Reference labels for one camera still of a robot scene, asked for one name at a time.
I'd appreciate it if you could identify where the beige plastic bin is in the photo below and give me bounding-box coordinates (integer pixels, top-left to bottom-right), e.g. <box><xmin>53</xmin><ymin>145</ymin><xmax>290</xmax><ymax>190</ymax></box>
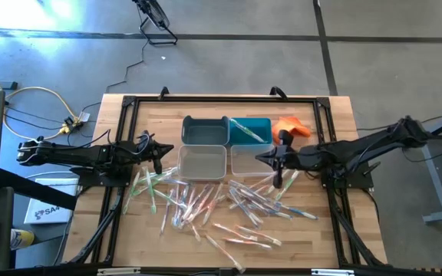
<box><xmin>176</xmin><ymin>143</ymin><xmax>228</xmax><ymax>181</ymax></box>

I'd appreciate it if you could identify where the black floor fan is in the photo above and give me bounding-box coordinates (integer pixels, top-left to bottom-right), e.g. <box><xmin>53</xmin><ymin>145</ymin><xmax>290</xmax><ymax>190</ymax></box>
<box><xmin>131</xmin><ymin>0</ymin><xmax>179</xmax><ymax>46</ymax></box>

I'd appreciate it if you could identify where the clear plastic bin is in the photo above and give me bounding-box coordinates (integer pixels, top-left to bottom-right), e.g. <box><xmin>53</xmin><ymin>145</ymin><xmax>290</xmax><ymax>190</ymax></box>
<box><xmin>230</xmin><ymin>143</ymin><xmax>278</xmax><ymax>177</ymax></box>

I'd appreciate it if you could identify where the grey metal stand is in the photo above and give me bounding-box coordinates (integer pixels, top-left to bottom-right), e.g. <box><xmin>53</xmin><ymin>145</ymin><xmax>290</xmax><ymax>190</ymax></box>
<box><xmin>397</xmin><ymin>107</ymin><xmax>442</xmax><ymax>225</ymax></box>

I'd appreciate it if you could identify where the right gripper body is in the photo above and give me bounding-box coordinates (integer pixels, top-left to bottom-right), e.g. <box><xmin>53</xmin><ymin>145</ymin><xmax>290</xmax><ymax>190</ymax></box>
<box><xmin>284</xmin><ymin>147</ymin><xmax>302</xmax><ymax>170</ymax></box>

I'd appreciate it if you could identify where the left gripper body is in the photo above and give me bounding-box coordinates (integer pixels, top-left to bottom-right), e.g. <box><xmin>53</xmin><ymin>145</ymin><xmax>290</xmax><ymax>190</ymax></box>
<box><xmin>138</xmin><ymin>140</ymin><xmax>155</xmax><ymax>163</ymax></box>

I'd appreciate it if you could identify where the white metal plate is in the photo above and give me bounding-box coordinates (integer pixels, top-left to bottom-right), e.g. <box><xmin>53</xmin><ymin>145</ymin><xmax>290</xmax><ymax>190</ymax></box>
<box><xmin>97</xmin><ymin>268</ymin><xmax>141</xmax><ymax>276</ymax></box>
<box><xmin>311</xmin><ymin>268</ymin><xmax>355</xmax><ymax>276</ymax></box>

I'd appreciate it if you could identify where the slate grey plastic bin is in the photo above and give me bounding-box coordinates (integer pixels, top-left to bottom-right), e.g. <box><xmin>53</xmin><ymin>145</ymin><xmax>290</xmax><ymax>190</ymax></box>
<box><xmin>181</xmin><ymin>114</ymin><xmax>230</xmax><ymax>146</ymax></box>

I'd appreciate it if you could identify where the white printed box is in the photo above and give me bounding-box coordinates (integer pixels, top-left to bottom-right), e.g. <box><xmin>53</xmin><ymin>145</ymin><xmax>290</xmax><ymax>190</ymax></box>
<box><xmin>23</xmin><ymin>177</ymin><xmax>80</xmax><ymax>225</ymax></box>

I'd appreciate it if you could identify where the orange cloth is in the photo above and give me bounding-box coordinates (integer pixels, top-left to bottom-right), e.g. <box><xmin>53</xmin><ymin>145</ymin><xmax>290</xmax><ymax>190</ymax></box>
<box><xmin>271</xmin><ymin>116</ymin><xmax>312</xmax><ymax>145</ymax></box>

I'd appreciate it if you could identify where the yellow can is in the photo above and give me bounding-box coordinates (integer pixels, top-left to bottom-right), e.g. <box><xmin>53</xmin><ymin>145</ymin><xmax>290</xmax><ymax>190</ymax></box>
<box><xmin>9</xmin><ymin>228</ymin><xmax>36</xmax><ymax>251</ymax></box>

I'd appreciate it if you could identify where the yellow cable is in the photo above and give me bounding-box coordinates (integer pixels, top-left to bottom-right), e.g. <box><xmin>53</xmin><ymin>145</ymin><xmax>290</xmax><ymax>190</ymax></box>
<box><xmin>0</xmin><ymin>63</ymin><xmax>82</xmax><ymax>141</ymax></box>

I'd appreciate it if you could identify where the teal plastic bin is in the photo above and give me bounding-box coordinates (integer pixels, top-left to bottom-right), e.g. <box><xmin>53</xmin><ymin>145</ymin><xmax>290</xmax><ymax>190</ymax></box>
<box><xmin>228</xmin><ymin>117</ymin><xmax>274</xmax><ymax>146</ymax></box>

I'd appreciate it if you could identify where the yellow power splitter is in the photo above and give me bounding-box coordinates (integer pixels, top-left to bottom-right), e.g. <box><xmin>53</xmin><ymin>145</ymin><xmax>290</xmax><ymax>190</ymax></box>
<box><xmin>60</xmin><ymin>117</ymin><xmax>84</xmax><ymax>135</ymax></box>

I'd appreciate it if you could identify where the black floor cable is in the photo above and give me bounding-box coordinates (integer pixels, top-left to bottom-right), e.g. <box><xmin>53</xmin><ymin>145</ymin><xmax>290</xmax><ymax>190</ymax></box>
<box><xmin>81</xmin><ymin>40</ymin><xmax>148</xmax><ymax>116</ymax></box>

